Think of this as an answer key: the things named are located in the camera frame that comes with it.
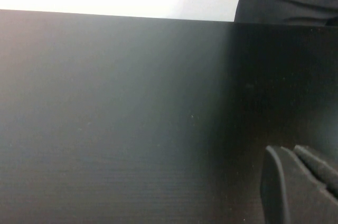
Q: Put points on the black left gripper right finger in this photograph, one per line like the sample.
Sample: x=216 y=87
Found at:
x=320 y=167

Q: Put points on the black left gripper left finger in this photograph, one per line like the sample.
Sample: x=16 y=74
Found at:
x=290 y=197

